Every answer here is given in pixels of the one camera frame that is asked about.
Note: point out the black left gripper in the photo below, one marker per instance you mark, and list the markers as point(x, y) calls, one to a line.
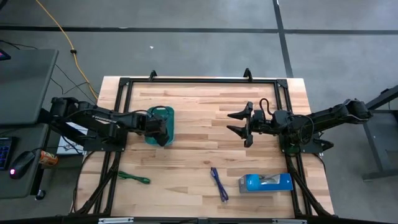
point(157, 126)

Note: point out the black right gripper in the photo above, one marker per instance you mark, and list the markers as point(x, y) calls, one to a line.
point(261, 121)

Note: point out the green plastic utensil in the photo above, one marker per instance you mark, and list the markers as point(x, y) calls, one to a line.
point(133, 178)

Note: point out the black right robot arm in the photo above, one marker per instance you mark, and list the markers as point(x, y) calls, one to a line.
point(326, 116)

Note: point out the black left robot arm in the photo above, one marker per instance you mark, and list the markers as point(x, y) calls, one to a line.
point(102, 119)

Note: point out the teal plastic bin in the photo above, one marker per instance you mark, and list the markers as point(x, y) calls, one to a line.
point(171, 124)

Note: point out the white paper sheet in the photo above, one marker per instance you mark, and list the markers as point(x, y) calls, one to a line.
point(66, 148)

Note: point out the orange snack packet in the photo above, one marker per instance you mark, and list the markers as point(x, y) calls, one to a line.
point(49, 158)

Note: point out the dark grey side table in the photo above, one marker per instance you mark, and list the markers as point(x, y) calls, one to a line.
point(375, 146)

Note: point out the black desk caster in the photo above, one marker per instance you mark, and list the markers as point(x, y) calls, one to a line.
point(40, 195)

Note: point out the grey raised desk shelf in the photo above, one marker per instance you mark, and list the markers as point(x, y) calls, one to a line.
point(25, 87)

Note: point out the black computer mouse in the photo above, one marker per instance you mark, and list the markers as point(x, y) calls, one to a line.
point(21, 163)

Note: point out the grey desk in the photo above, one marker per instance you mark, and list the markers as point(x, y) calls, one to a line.
point(18, 189)

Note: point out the black keyboard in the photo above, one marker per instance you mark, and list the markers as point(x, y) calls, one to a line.
point(4, 152)

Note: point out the small dark desk device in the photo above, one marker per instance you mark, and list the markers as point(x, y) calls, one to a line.
point(3, 56)

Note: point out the black aluminium table frame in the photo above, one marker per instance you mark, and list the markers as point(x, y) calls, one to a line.
point(202, 81)

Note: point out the silver metal bracket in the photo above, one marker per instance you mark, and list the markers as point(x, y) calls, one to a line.
point(115, 220)
point(289, 221)

